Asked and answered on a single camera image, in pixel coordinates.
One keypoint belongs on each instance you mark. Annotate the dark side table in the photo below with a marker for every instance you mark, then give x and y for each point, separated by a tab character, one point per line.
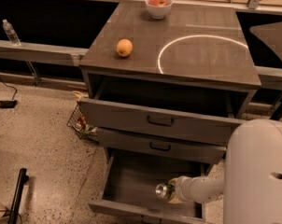
271	35

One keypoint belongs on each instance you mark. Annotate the white bowl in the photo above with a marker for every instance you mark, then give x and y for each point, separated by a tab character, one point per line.
159	11

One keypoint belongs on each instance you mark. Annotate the grey drawer cabinet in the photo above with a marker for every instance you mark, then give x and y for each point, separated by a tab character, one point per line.
192	46

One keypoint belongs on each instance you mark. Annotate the green soda can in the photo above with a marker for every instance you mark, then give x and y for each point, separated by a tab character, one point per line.
165	191

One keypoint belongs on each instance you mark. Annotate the grey metal shelf rail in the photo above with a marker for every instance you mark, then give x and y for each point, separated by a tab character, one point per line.
40	53

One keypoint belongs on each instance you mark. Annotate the grey top drawer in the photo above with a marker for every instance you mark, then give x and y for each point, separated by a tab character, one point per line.
173	111

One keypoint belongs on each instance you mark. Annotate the grey drawer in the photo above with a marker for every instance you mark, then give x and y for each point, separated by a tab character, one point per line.
129	189
173	111
159	146

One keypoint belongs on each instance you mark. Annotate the wire basket with items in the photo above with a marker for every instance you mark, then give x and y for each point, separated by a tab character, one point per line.
80	126

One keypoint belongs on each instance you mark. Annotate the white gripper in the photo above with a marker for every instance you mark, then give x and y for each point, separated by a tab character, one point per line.
184	188

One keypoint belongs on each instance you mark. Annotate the clear plastic water bottle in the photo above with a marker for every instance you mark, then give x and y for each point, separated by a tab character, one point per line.
11	34

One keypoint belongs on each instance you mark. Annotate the red apple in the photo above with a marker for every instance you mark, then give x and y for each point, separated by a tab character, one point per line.
157	3

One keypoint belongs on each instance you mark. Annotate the grey bottom drawer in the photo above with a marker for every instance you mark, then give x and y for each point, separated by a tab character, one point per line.
129	189

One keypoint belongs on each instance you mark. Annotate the orange fruit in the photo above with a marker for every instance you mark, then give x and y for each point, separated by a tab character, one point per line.
124	48

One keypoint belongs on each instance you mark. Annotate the grey middle drawer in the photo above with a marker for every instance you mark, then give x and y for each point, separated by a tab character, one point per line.
159	146

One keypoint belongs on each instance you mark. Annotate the black power adapter with cable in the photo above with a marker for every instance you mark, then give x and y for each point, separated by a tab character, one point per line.
11	103

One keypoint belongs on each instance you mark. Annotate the black metal bar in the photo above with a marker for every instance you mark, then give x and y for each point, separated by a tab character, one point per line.
14	211

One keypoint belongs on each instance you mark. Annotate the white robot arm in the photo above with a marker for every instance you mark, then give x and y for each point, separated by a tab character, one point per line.
251	185

